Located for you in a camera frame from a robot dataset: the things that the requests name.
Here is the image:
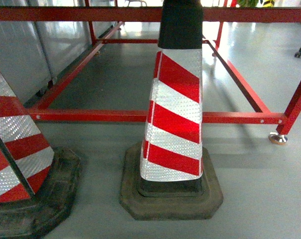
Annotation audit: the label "red white traffic cone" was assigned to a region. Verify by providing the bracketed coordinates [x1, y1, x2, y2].
[0, 72, 81, 239]
[119, 0, 223, 221]

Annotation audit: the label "left red white traffic cone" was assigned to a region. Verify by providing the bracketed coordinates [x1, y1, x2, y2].
[0, 72, 81, 239]

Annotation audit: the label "grey partition panels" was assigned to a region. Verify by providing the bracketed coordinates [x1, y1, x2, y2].
[0, 20, 116, 105]

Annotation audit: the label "black chair caster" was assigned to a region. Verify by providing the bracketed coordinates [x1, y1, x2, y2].
[294, 48, 301, 58]

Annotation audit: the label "red metal frame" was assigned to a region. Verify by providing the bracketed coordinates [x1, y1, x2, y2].
[0, 6, 301, 134]

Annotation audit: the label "frame levelling foot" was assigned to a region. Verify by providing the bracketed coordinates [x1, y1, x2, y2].
[268, 132, 288, 145]

